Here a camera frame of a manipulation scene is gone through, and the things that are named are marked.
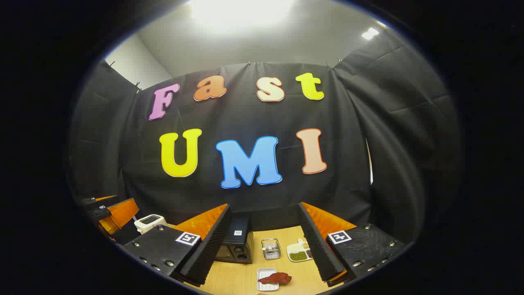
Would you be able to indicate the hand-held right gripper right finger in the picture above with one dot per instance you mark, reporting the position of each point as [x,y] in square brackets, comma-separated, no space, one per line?
[317,246]

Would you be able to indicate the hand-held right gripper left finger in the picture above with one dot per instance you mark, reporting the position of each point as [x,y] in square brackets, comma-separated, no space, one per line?
[213,246]

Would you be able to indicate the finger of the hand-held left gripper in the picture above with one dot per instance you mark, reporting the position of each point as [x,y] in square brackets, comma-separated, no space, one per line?
[96,201]
[120,213]

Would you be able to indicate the black electric oven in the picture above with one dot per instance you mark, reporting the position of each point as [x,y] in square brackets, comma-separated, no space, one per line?
[237,237]

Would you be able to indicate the reddish brown meat piece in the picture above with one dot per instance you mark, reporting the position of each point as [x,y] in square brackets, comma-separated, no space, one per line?
[276,278]

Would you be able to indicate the white divided plate with beans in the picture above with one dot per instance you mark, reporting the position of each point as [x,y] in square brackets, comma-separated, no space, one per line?
[297,254]

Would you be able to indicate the white toaster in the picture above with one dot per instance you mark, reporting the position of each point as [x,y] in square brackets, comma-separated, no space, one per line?
[149,222]

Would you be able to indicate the white rectangular dish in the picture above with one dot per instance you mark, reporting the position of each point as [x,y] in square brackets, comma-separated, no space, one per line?
[264,274]

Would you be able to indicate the small ceiling light panel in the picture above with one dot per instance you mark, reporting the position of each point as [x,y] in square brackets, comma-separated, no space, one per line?
[369,33]

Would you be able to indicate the large ceiling light panel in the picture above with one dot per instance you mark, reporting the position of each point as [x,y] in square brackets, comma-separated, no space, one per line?
[241,10]

